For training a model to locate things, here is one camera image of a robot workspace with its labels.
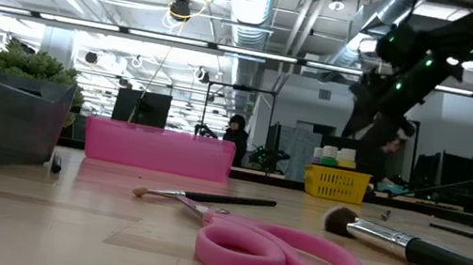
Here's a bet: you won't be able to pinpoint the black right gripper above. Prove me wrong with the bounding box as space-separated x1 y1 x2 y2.
340 46 465 156

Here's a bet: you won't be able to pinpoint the yellow paint bottle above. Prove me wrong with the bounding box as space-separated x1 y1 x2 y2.
336 146 359 171

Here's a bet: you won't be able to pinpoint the green paint bottle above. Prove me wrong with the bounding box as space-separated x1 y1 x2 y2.
319 144 341 168

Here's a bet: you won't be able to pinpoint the purple paint bottle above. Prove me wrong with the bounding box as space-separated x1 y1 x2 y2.
310 146 325 167

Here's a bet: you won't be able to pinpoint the black paintbrush tan tip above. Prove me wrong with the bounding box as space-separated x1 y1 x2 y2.
131 178 278 219

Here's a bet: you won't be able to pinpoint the pink handled scissors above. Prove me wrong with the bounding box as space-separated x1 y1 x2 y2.
166 194 374 265

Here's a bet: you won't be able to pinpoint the thin black paintbrush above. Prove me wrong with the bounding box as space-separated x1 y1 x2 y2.
48 151 66 175

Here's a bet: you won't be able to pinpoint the black ceiling spotlight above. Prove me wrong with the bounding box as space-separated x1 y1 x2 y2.
167 0 195 24

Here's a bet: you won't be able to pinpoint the person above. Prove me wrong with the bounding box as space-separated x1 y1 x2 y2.
351 110 418 198
217 112 253 168

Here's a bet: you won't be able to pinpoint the yellow plastic basket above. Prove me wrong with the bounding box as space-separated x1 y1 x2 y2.
300 163 373 208

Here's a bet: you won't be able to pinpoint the grey fabric panel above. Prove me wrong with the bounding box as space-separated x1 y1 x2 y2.
275 125 323 184

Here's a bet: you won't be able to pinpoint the green artificial plant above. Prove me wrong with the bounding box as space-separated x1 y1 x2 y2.
0 36 94 129

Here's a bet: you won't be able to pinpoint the pink plastic tray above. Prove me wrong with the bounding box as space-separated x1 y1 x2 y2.
79 115 239 185

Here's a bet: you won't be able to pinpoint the silver ventilation duct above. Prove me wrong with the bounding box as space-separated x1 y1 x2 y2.
209 0 282 118

